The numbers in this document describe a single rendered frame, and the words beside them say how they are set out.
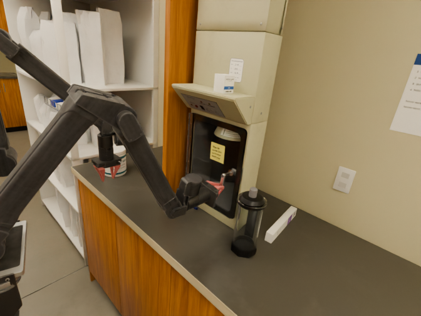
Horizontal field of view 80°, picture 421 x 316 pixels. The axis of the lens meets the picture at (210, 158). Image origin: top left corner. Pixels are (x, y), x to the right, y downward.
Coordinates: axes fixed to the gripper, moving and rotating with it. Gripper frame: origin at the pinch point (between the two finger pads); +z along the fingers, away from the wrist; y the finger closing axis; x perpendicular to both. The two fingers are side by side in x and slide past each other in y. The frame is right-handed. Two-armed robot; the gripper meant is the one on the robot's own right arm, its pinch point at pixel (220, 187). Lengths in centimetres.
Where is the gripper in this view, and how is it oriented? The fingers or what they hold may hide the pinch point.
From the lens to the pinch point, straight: 101.2
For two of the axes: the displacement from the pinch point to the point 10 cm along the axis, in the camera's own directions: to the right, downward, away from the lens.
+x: -2.0, 8.7, 4.5
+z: 6.8, -2.0, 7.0
